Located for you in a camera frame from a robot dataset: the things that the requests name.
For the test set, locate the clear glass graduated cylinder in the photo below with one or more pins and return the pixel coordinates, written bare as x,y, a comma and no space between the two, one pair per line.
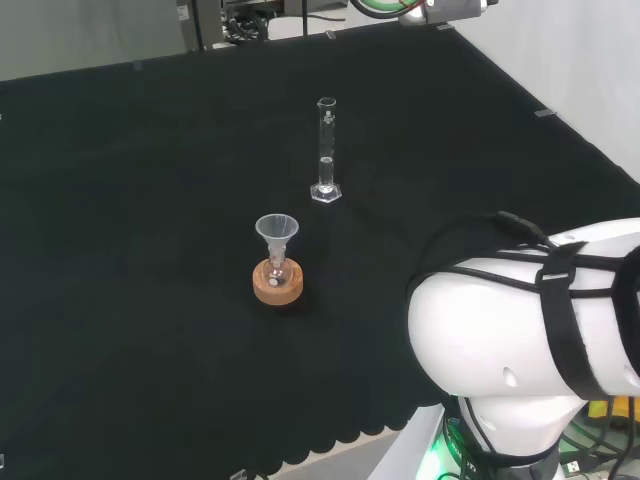
326,175

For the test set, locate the clear plastic funnel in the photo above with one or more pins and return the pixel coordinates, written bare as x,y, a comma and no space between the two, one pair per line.
276,230

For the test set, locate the glass round-bottom flask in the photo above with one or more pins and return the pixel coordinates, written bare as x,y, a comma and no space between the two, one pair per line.
278,273

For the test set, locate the black bench cloth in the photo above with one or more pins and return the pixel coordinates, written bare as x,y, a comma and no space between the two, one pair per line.
150,200

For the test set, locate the grey metal cabinet frame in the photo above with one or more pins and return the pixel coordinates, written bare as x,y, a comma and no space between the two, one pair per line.
200,22

